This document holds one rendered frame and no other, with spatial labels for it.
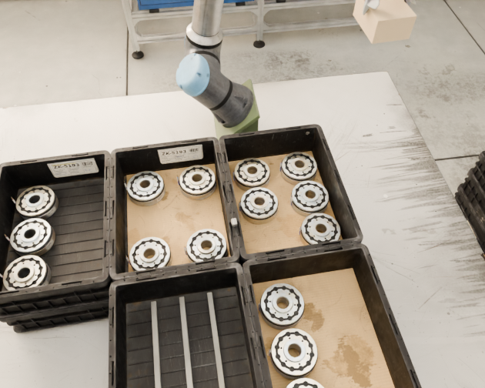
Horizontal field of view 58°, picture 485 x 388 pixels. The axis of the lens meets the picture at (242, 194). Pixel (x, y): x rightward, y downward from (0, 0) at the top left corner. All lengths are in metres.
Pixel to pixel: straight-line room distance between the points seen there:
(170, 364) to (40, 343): 0.39
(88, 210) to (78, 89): 1.79
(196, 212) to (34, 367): 0.56
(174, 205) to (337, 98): 0.82
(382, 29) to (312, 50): 1.77
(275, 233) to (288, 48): 2.15
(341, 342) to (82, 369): 0.64
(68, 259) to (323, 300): 0.65
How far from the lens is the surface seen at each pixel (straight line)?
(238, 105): 1.42
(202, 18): 1.38
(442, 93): 3.05
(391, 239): 1.38
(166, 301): 1.10
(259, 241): 1.15
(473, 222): 2.16
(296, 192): 1.21
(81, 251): 1.21
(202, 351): 1.05
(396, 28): 1.45
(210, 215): 1.20
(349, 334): 1.08
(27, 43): 3.52
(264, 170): 1.25
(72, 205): 1.30
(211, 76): 1.36
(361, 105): 1.73
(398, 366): 1.03
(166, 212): 1.22
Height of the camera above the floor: 1.83
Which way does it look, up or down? 54 degrees down
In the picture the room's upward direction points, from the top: straight up
